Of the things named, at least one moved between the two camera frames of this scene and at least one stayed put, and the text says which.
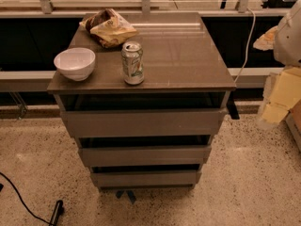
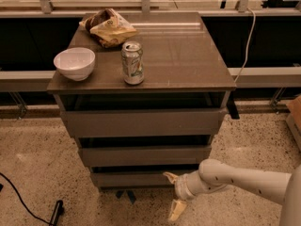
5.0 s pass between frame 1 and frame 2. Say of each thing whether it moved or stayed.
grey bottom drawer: stayed
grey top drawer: stayed
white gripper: moved
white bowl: stayed
